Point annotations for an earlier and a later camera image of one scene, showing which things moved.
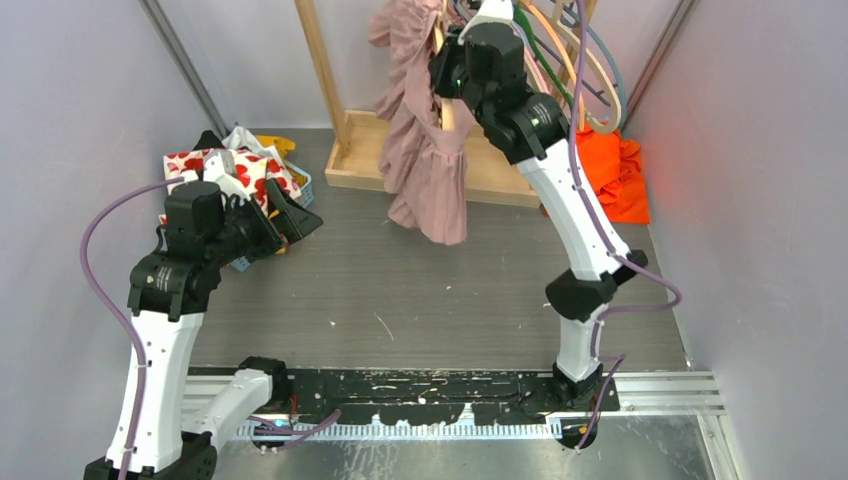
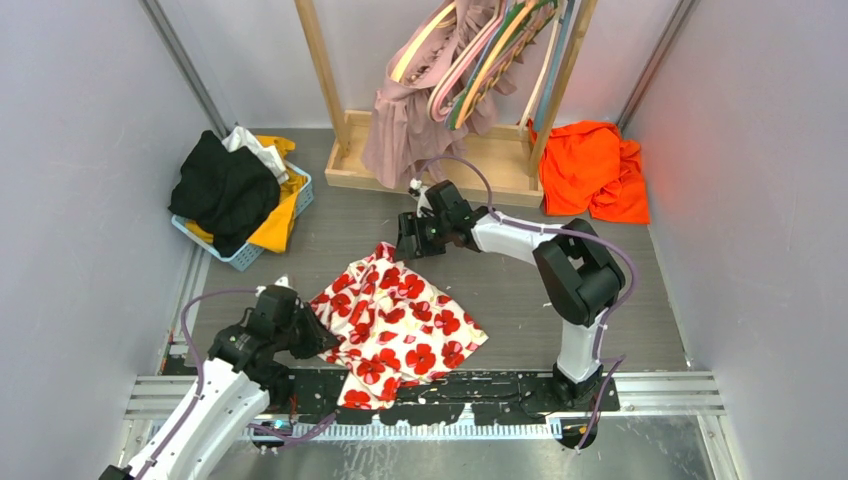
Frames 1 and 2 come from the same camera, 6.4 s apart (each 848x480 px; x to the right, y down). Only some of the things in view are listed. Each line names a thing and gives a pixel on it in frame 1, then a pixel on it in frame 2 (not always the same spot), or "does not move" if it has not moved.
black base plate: x=437 y=395 does not move
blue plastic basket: x=243 y=263 does not move
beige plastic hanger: x=448 y=108 → x=419 y=39
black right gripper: x=441 y=63 → x=409 y=225
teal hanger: x=565 y=12 → x=562 y=44
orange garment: x=613 y=164 does not move
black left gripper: x=295 y=221 → x=318 y=340
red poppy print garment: x=253 y=171 → x=393 y=328
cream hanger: x=557 y=4 → x=539 y=82
